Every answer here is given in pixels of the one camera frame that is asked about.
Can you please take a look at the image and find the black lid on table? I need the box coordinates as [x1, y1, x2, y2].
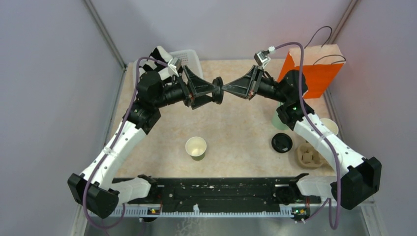
[271, 133, 293, 153]

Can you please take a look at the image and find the green straw holder cup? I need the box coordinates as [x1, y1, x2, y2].
[271, 111, 289, 130]

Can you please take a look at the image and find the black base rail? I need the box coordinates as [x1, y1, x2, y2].
[102, 174, 322, 219]

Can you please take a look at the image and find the green paper coffee cup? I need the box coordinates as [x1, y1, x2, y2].
[185, 137, 207, 161]

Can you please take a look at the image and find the orange paper bag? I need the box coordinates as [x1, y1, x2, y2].
[277, 26, 346, 99]

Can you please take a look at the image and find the purple cable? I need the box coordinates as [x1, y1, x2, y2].
[81, 57, 173, 230]
[267, 41, 343, 230]

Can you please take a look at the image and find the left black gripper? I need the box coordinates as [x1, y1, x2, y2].
[153, 65, 219, 109]

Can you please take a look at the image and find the white plastic basket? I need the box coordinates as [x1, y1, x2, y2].
[131, 46, 203, 86]

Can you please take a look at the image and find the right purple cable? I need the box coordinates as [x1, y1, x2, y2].
[267, 41, 343, 230]

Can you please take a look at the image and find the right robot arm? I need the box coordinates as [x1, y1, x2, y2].
[222, 66, 382, 210]

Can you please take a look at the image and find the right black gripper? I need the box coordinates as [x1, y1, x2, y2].
[222, 65, 288, 104]

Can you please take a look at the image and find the cardboard cup carrier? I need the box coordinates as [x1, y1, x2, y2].
[296, 143, 328, 169]

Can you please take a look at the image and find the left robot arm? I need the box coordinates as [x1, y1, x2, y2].
[68, 66, 223, 219]

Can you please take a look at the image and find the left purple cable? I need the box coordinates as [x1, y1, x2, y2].
[81, 57, 173, 230]

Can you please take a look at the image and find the black white striped cloth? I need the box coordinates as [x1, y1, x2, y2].
[136, 46, 173, 80]

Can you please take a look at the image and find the stack of paper cups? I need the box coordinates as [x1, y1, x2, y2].
[320, 118, 339, 135]

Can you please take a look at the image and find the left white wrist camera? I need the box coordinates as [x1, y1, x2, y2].
[167, 57, 181, 77]

